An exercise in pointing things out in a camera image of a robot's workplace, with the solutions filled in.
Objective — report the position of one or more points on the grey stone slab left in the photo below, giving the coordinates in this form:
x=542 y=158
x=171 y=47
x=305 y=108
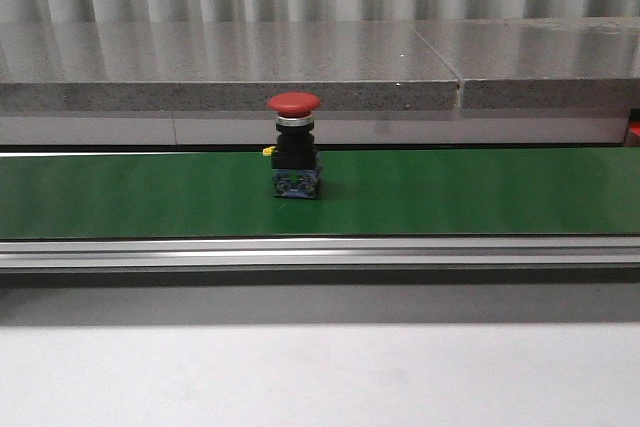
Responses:
x=209 y=67

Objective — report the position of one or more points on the grey stone slab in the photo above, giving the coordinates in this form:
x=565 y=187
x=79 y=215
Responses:
x=579 y=67
x=209 y=67

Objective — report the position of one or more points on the grey stone slab right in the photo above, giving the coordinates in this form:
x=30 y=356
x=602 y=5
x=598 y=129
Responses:
x=579 y=67

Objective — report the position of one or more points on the red plastic tray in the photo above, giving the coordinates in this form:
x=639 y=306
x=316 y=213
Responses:
x=632 y=138

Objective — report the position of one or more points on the green conveyor belt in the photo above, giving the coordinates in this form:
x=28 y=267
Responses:
x=378 y=210

